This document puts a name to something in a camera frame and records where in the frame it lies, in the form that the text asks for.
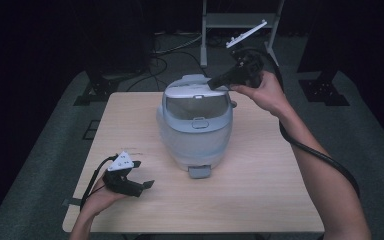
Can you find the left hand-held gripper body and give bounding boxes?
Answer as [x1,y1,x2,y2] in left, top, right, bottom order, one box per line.
[102,151,144,198]

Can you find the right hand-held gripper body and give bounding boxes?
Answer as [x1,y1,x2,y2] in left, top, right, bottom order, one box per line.
[225,19,268,88]

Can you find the person's left hand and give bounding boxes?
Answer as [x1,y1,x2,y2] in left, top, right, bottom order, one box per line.
[81,171,128,218]

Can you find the grey tape strip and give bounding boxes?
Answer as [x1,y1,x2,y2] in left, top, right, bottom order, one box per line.
[62,197,84,207]

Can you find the white metal stand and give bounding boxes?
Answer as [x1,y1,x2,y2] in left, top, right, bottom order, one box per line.
[199,0,286,70]

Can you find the black stand base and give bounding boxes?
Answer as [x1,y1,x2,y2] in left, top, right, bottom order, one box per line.
[298,68,350,107]
[73,69,148,107]

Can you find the person's right hand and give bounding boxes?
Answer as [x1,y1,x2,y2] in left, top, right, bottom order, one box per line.
[230,70,293,118]

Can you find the white rice cooker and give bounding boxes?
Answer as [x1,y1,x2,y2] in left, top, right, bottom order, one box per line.
[155,73,238,180]

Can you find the black floor cables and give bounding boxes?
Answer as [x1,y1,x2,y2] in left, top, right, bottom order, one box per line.
[125,33,209,93]

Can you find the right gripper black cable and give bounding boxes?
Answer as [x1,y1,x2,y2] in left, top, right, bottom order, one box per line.
[246,48,362,240]

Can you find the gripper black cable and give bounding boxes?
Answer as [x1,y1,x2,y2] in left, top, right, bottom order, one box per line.
[79,155,118,212]
[246,48,362,240]

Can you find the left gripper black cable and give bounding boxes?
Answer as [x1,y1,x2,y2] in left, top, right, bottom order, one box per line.
[79,155,118,212]

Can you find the dark floor socket plate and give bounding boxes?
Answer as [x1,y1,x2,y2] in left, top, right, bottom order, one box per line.
[82,119,101,141]

